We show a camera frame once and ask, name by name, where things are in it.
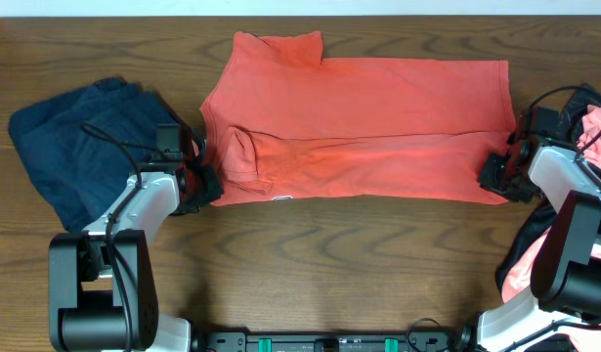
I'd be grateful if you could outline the red orange t-shirt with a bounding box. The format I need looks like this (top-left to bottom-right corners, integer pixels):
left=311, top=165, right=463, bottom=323
left=200, top=32, right=515, bottom=205

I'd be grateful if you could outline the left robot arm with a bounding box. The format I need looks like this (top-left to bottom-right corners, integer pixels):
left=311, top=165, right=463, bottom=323
left=49, top=123, right=224, bottom=351

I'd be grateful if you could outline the light pink garment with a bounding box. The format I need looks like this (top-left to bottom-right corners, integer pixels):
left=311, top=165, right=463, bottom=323
left=495, top=105, right=601, bottom=352

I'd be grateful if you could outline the folded navy blue garment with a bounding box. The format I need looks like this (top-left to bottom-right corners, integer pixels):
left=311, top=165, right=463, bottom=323
left=9, top=77, right=178, bottom=232

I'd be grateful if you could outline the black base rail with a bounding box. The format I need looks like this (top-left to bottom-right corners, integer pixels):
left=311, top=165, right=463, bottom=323
left=191, top=330, right=472, bottom=352

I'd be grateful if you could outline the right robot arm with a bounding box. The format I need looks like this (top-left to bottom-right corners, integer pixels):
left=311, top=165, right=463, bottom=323
left=455, top=108, right=601, bottom=351

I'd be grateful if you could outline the black patterned garment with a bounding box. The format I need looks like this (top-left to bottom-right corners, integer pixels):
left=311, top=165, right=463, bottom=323
left=479, top=83, right=601, bottom=301

